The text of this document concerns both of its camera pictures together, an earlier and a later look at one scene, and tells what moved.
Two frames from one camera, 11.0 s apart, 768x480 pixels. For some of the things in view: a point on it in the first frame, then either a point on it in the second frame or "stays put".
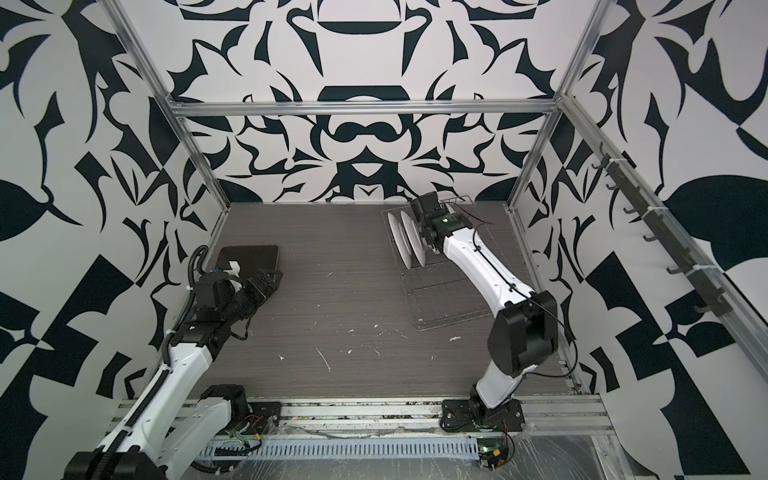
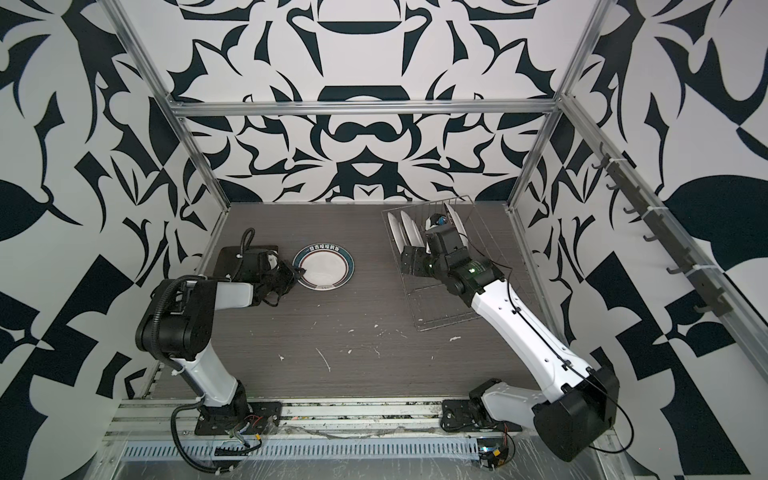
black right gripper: (423, 233) -> (422, 255)
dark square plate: (250, 258) stays put
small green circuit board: (492, 451) stays put
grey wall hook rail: (713, 297) stays put
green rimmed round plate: (401, 240) -> (328, 266)
